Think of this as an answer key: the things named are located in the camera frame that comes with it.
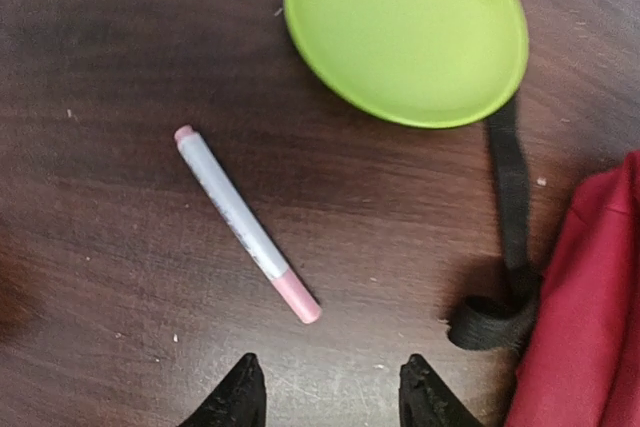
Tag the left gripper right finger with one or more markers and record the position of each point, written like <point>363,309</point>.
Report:
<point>426,401</point>

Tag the white pink marker pen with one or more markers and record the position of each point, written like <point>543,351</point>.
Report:
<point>245,226</point>

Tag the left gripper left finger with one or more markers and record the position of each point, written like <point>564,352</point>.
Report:
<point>239,400</point>

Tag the green plate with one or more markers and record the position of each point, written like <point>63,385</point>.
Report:
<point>421,63</point>

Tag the red backpack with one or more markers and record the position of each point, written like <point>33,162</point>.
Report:
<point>578,320</point>

